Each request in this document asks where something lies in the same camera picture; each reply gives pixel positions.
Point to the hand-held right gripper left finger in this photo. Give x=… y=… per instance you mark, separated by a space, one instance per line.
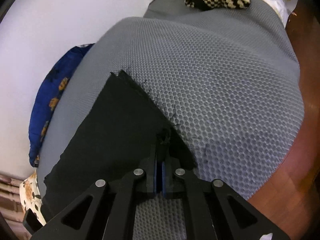
x=156 y=180

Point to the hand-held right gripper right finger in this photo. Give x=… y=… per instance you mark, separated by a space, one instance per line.
x=164 y=180

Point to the black pants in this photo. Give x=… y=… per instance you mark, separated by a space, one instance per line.
x=112 y=130

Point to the grey mesh mat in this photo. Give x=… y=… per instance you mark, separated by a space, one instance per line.
x=212 y=80

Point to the cream floral sheet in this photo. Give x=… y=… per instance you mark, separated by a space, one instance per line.
x=30 y=192

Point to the blue floral blanket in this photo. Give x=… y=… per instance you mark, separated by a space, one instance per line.
x=53 y=95

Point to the pink striped cloth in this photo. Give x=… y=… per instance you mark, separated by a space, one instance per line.
x=11 y=197

